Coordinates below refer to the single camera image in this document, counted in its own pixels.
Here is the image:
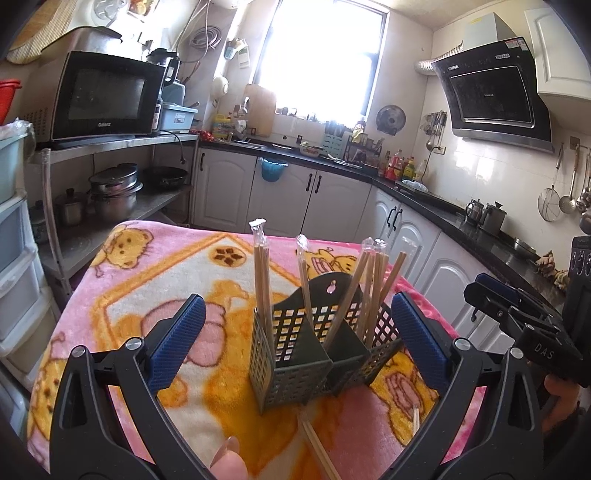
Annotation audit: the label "black power cable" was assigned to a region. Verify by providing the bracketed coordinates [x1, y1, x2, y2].
[161, 130, 188, 165]

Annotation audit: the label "wooden cutting board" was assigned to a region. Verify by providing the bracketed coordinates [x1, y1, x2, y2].
[243, 84, 279, 138]

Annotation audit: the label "black kitchen countertop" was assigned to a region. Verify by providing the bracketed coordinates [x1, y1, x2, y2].
[198, 138, 566, 305]

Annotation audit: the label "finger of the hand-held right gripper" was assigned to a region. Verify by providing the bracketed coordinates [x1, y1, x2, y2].
[463, 281, 557, 344]
[475, 272, 563, 324]

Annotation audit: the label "grey plastic utensil basket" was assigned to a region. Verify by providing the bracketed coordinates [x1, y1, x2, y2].
[249, 272, 404, 414]

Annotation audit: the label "silver vent duct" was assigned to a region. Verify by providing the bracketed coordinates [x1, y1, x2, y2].
[413, 39, 464, 75]

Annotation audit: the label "hanging steel ladle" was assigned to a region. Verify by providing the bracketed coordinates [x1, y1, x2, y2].
[558, 148, 581, 215]

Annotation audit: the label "metal shelf rack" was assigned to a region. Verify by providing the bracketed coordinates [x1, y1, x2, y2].
[28, 131, 200, 298]

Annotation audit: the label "hanging wire strainer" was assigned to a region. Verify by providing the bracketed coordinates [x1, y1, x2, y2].
[537, 143, 566, 222]

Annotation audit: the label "white plastic drawer unit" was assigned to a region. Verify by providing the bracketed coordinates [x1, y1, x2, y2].
[0, 134, 63, 386]

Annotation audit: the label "bright kitchen window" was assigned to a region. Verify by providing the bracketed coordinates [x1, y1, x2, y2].
[256, 0, 387, 121]

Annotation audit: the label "person's left hand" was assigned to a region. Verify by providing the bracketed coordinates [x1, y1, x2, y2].
[210, 436, 249, 480]

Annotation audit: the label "red plastic basin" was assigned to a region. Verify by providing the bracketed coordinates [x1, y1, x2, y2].
[0, 79, 22, 126]

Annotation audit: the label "person's right hand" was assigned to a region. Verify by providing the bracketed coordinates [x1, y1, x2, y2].
[542, 375, 583, 435]

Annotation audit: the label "wooden chopsticks pair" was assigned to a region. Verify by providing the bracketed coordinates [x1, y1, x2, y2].
[379, 251, 408, 305]
[322, 237, 376, 349]
[298, 413, 345, 480]
[362, 239, 389, 342]
[296, 234, 317, 319]
[249, 218, 274, 333]

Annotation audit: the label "black wok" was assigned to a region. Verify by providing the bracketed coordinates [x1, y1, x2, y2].
[143, 166, 189, 191]

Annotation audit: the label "hanging pan lid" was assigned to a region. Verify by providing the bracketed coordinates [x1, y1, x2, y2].
[376, 105, 407, 137]

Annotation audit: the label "small steel pot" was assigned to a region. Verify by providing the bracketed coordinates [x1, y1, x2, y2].
[54, 188, 89, 227]

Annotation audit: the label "rolled bamboo mat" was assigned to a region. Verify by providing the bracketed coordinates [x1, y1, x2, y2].
[7, 0, 78, 64]

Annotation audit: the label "stacked steel pots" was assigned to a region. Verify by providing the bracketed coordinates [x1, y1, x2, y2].
[88, 162, 145, 223]

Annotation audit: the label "coiled grey hose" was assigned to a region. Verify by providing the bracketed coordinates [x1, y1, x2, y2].
[188, 24, 223, 52]

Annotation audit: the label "green utensil holder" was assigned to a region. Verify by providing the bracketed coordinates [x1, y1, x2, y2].
[323, 121, 348, 158]

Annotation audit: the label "black range hood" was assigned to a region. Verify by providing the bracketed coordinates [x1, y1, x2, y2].
[431, 11, 556, 154]

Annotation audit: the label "black microwave oven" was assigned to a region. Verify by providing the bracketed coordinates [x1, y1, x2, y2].
[48, 51, 167, 141]

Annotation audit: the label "white wall cabinet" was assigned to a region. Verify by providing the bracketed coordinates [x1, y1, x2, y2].
[524, 7, 591, 101]

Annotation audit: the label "group of condiment bottles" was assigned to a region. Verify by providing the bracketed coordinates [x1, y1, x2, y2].
[379, 149, 428, 183]

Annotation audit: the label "black blender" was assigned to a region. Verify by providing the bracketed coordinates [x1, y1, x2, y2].
[147, 47, 182, 90]

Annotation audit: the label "steel jug pot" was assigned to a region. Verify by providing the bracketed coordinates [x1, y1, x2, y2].
[480, 202, 509, 234]

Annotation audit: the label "white kitchen cabinets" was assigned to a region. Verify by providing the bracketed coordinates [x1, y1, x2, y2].
[191, 147, 548, 356]

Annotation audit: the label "pink bear printed blanket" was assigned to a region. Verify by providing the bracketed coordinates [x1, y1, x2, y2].
[25, 220, 488, 476]

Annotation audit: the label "brown knobbly clump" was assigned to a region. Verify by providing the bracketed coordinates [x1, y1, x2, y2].
[534, 250, 572, 292]

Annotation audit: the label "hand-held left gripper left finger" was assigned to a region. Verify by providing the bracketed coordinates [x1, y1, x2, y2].
[48, 295, 207, 480]

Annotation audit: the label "grey-blue plastic box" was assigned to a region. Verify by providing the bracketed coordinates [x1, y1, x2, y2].
[161, 104, 195, 133]

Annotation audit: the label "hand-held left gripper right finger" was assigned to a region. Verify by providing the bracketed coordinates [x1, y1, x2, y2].
[390, 292, 559, 480]

